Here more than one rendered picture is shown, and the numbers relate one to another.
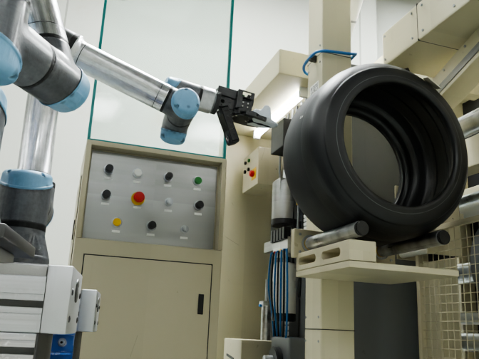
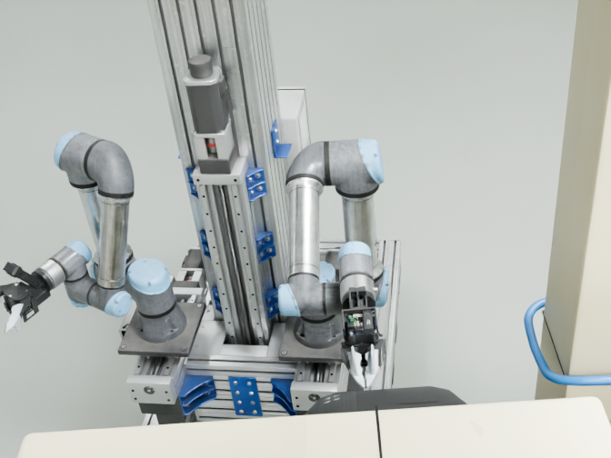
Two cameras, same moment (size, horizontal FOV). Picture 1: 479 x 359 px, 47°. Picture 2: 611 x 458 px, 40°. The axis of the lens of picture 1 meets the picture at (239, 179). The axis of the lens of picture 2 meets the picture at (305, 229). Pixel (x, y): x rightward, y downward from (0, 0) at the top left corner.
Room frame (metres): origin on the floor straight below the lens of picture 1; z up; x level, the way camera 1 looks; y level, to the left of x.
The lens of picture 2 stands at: (1.94, -1.17, 2.46)
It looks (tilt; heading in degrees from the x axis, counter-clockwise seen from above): 37 degrees down; 112
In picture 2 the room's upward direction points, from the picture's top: 7 degrees counter-clockwise
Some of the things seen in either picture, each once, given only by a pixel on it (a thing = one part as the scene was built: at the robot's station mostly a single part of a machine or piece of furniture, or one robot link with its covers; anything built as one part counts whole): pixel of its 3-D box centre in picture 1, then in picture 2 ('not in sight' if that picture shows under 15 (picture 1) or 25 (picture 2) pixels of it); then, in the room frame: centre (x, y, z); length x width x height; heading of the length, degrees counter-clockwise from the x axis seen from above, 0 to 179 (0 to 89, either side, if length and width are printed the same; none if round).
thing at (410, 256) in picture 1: (426, 219); not in sight; (2.09, -0.73, 1.05); 0.20 x 0.15 x 0.30; 18
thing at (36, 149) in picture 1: (38, 132); (358, 228); (1.41, 0.55, 1.09); 0.15 x 0.12 x 0.55; 15
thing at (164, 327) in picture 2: not in sight; (159, 313); (0.79, 0.42, 0.77); 0.15 x 0.15 x 0.10
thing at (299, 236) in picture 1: (344, 248); not in sight; (1.94, -0.38, 0.90); 0.40 x 0.03 x 0.10; 108
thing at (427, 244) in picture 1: (409, 244); not in sight; (1.81, -0.57, 0.90); 0.35 x 0.05 x 0.05; 18
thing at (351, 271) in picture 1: (372, 273); not in sight; (1.77, -0.44, 0.80); 0.37 x 0.36 x 0.02; 108
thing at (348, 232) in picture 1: (333, 236); not in sight; (1.72, -0.30, 0.90); 0.35 x 0.05 x 0.05; 18
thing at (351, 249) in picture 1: (332, 257); not in sight; (1.73, -0.30, 0.84); 0.36 x 0.09 x 0.06; 18
